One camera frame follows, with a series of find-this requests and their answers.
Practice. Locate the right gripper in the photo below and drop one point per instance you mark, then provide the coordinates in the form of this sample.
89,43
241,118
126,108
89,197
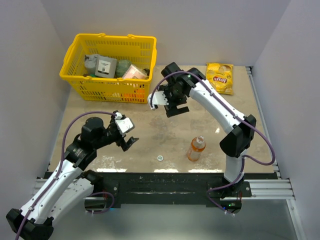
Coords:
171,109

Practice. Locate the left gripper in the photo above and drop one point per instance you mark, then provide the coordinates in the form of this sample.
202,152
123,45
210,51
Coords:
124,144

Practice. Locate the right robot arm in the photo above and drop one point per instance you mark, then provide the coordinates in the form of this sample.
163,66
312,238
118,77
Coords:
238,127

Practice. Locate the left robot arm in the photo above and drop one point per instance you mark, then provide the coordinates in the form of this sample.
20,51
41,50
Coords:
70,182

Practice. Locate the green white bottle cap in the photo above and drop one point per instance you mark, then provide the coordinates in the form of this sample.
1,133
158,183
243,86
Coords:
160,158

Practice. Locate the orange drink bottle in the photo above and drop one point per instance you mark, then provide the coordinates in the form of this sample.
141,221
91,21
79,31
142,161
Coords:
197,146

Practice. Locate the pink packet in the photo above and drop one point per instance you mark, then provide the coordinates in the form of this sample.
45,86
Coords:
134,73

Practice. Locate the yellow chips bag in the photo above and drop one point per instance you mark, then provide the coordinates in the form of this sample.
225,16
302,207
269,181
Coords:
220,76

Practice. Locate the yellow plastic basket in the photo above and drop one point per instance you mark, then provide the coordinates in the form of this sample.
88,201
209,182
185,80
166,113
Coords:
140,50

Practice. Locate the green scrub sponge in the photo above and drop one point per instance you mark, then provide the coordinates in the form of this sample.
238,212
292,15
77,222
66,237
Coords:
121,67

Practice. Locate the grey box with label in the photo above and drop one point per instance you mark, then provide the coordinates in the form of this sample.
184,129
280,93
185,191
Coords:
106,67

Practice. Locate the grey pouch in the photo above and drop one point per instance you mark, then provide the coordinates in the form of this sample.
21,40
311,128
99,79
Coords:
90,62

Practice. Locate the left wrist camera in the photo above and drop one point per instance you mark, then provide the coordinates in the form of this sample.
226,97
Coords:
124,124

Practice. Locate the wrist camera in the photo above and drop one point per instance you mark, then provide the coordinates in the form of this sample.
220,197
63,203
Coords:
159,99
124,124

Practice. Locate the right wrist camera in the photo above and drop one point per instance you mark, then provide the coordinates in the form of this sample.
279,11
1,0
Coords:
159,99

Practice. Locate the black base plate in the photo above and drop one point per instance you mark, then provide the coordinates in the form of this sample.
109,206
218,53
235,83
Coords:
127,188

